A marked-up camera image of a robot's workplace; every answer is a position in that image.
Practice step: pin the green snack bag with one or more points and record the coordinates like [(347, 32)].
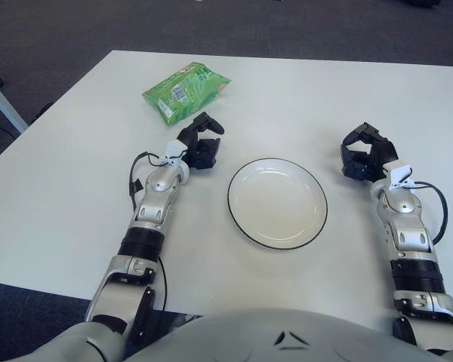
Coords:
[(181, 94)]

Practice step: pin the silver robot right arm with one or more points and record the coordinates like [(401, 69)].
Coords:
[(404, 205)]

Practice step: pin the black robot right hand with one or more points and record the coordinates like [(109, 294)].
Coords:
[(379, 151)]

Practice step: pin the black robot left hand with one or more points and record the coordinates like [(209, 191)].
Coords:
[(196, 151)]

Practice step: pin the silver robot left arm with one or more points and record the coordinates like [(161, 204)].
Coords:
[(156, 186)]

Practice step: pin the silver robot torso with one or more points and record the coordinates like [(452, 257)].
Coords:
[(249, 335)]

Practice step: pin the white neighbouring table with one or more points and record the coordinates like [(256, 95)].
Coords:
[(4, 105)]

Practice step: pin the white plate black rim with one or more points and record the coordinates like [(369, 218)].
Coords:
[(277, 203)]

